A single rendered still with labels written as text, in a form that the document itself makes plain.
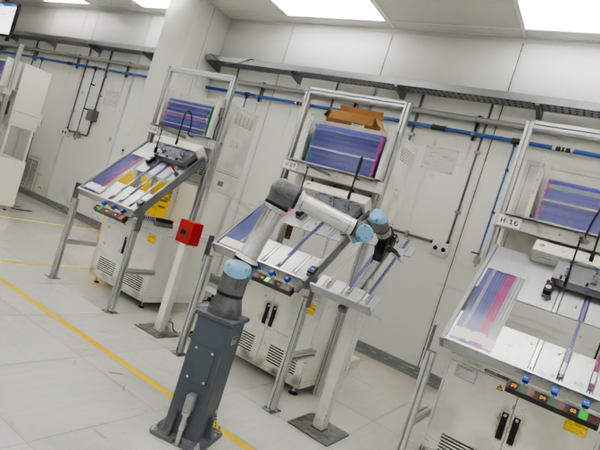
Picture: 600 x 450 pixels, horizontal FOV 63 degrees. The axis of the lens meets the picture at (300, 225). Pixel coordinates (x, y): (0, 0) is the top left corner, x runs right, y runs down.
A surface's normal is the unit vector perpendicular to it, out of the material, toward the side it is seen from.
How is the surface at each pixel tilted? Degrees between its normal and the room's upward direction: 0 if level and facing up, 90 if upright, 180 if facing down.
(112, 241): 90
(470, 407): 90
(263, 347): 90
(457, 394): 90
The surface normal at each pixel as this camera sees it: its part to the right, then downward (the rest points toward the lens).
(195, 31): 0.80, 0.27
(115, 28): -0.52, -0.13
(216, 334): -0.26, -0.05
